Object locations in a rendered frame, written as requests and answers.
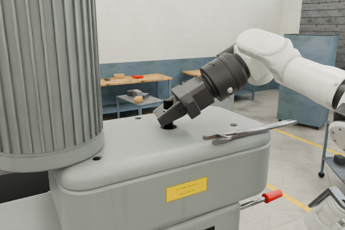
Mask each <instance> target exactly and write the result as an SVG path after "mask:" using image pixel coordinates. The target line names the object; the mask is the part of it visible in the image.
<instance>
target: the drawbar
mask: <svg viewBox="0 0 345 230"><path fill-rule="evenodd" d="M172 106H173V100H172V99H164V100H163V109H165V110H168V109H169V108H171V107H172ZM164 129H173V122H171V123H169V124H167V125H165V126H164Z"/></svg>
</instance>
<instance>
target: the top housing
mask: <svg viewBox="0 0 345 230"><path fill-rule="evenodd" d="M260 125H264V124H262V123H260V122H258V121H255V120H252V119H250V118H247V117H244V116H242V115H240V114H237V113H234V112H232V111H229V110H226V109H224V108H221V107H216V106H208V107H206V108H205V109H203V110H202V111H201V114H200V115H198V116H197V117H195V118H194V119H191V118H190V117H189V116H188V115H187V114H186V115H185V116H183V117H181V118H179V119H177V120H175V121H173V129H164V126H161V125H160V123H159V121H158V120H157V117H156V115H155V114H154V113H151V114H145V115H140V116H134V117H127V118H120V119H113V120H107V121H103V129H104V145H103V147H102V148H101V149H100V150H99V151H98V152H97V153H96V154H95V155H93V156H92V157H90V158H88V159H86V160H84V161H82V162H80V163H77V164H74V165H71V166H67V167H63V168H59V169H54V170H49V171H48V176H49V185H50V192H51V195H52V198H53V201H54V205H55V209H56V212H57V216H58V218H59V222H60V225H61V228H62V230H159V229H162V228H165V227H168V226H171V225H174V224H176V223H179V222H182V221H185V220H188V219H190V218H193V217H196V216H199V215H202V214H205V213H208V212H211V211H213V210H216V209H219V208H222V207H225V206H227V205H230V204H233V203H236V202H239V201H242V200H244V199H247V198H250V197H253V196H255V195H258V194H260V193H261V192H263V190H264V189H265V188H266V185H267V176H268V169H269V157H270V145H271V143H270V140H271V133H270V130H267V131H262V132H258V133H254V134H250V135H246V136H241V137H237V138H233V139H232V140H231V141H230V142H227V143H223V144H219V145H213V144H212V140H215V139H219V138H214V139H210V140H204V139H203V135H208V134H211V133H218V132H220V133H222V134H223V133H227V132H232V131H237V130H242V129H246V128H251V127H256V126H260Z"/></svg>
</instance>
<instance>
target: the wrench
mask: <svg viewBox="0 0 345 230"><path fill-rule="evenodd" d="M293 124H297V121H295V120H292V119H288V120H284V121H279V122H274V123H269V124H265V125H260V126H256V127H251V128H246V129H242V130H237V131H232V132H227V133H223V134H222V133H220V132H218V133H211V134H208V135H203V139H204V140H210V139H214V138H219V139H215V140H212V144H213V145H219V144H223V143H227V142H230V141H231V140H232V139H233V138H237V137H241V136H246V135H250V134H254V133H258V132H262V131H267V130H271V129H275V128H280V127H284V126H289V125H293Z"/></svg>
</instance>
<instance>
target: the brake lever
mask: <svg viewBox="0 0 345 230"><path fill-rule="evenodd" d="M282 196H283V193H282V191H281V190H279V189H278V190H274V191H271V192H268V193H264V194H262V197H261V198H258V199H255V200H252V201H249V202H246V203H243V204H241V205H240V210H243V209H246V208H249V207H251V206H254V205H257V204H259V203H262V202H265V203H270V202H272V201H274V200H276V199H278V198H281V197H282Z"/></svg>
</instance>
